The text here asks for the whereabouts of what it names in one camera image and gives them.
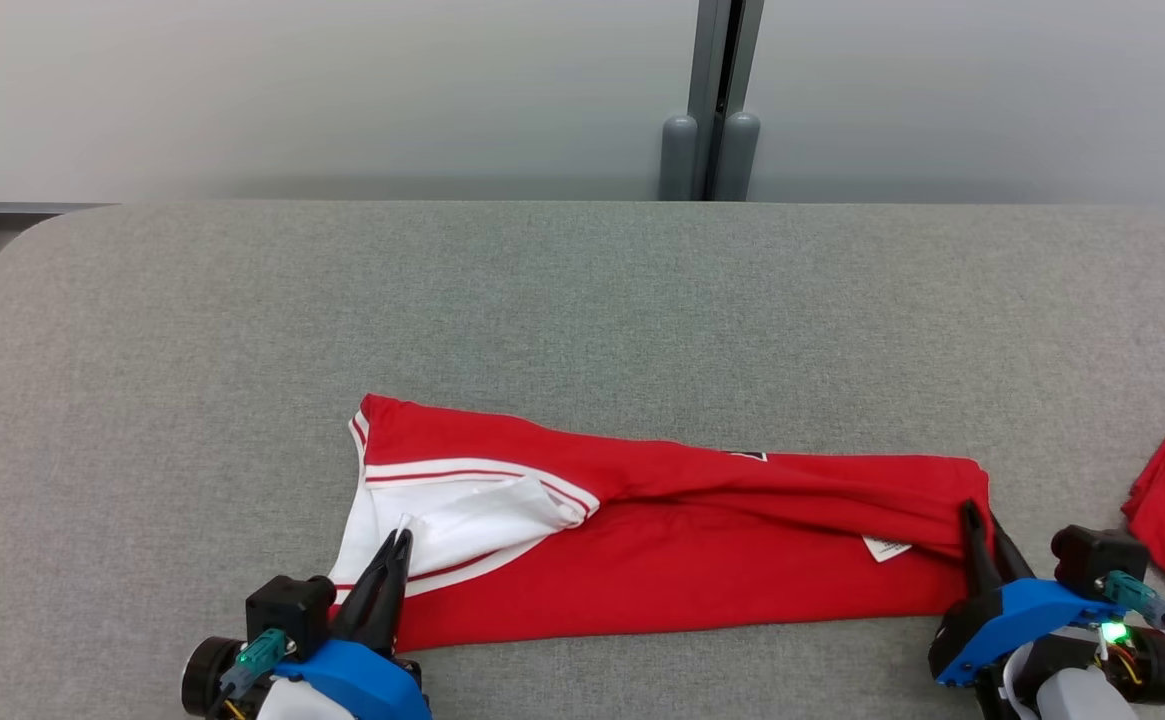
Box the grey cylindrical post bumper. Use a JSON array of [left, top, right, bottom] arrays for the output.
[[659, 114, 701, 202], [723, 111, 762, 202]]

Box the left camera cable teal plug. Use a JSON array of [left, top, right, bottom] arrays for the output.
[[212, 627, 289, 720]]

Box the right camera cable teal plug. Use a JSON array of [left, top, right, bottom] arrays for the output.
[[1101, 571, 1165, 720]]

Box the camera cable teal plug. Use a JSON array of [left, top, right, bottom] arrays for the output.
[[212, 627, 289, 720], [1101, 571, 1165, 720]]

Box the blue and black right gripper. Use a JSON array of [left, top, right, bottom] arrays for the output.
[[928, 499, 1125, 691]]

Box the red and white jersey shirt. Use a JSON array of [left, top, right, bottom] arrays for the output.
[[327, 392, 994, 654]]

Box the grey metal partition post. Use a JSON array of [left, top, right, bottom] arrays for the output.
[[686, 0, 766, 202]]

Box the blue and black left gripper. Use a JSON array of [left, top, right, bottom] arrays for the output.
[[271, 527, 434, 720]]

